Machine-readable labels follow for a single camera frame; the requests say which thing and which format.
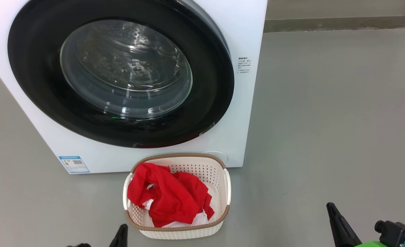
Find blue energy label sticker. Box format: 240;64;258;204
58;156;90;174

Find small printed text sticker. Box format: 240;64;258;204
237;57;251;74

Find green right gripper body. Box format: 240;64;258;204
355;240;405;247

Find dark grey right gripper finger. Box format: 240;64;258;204
326;203;350;247
331;203;362;247

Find round white filter cap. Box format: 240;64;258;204
201;151;229;164

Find red and white clothing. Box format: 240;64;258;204
127;163;215;228

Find black round glass machine door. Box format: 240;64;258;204
8;0;235;149

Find cream perforated laundry basket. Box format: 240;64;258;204
123;153;231;240

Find grey wall baseboard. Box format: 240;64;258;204
264;15;405;33

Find white washing machine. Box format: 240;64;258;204
0;0;268;175

